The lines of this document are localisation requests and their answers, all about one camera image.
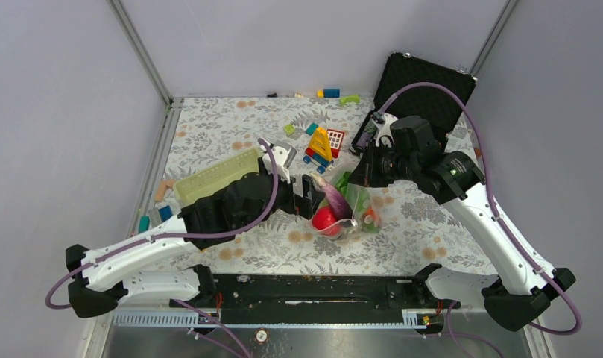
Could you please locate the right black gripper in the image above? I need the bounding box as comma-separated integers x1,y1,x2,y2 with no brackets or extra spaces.
347,139,418,187

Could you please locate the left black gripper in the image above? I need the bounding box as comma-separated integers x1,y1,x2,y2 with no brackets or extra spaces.
240,157,326,233

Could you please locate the red toy apple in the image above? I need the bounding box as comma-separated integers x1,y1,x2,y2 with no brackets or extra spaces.
311,206,341,237

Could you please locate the green toy leaf vegetable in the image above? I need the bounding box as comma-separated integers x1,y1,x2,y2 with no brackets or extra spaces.
334,171,351,196

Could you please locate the purple toy eggplant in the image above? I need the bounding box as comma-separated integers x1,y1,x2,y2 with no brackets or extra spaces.
312,173,353,220

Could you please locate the clear pink dotted zip bag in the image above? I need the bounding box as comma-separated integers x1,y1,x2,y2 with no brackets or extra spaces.
310,166,382,240

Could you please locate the orange toy carrot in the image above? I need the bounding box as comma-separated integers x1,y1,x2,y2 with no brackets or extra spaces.
361,207,382,233

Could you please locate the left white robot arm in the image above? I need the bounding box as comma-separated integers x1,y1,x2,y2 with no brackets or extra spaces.
66,141,324,318

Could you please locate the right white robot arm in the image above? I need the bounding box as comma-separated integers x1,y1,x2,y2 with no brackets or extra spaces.
348,112,575,331

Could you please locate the yellow toy block sailboat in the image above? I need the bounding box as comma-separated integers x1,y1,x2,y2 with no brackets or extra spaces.
303,128,334,174

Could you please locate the red white window block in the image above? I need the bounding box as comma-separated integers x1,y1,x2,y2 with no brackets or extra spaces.
326,129,345,158

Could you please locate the floral table mat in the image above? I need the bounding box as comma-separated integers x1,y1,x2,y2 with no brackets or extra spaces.
157,98,495,275

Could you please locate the teal toy block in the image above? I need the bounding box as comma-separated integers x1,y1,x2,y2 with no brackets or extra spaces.
305,123,319,136

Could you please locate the small green toy block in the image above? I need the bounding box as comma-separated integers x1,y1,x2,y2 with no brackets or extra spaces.
283,124,296,136

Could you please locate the green arch block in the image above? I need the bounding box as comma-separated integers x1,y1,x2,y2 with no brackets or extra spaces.
339,95,360,107

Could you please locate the blue yellow brick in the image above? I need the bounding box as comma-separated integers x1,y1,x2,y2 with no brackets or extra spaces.
316,88,341,98

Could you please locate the black poker chip case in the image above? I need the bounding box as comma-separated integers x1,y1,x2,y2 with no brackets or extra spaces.
349,52,477,156

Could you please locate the pale green plastic basket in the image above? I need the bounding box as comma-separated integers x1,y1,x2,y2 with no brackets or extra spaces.
174,148,261,207

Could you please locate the blue grey block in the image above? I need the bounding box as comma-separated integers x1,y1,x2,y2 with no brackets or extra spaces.
147,205,173,227

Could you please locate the tan wooden block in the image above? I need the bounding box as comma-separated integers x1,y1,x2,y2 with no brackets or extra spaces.
153,180,177,202

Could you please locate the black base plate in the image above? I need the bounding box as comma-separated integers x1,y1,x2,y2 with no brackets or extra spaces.
121,264,460,327

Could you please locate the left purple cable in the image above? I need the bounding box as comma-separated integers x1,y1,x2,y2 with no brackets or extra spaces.
45,138,281,358

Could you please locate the purple cable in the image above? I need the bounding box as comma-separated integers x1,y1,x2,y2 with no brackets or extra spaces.
45,138,281,358
375,82,584,358

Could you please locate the teal block at rail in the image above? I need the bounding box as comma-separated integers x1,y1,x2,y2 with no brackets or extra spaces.
137,216,150,233

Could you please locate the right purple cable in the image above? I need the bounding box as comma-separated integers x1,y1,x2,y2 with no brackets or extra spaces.
375,82,584,358

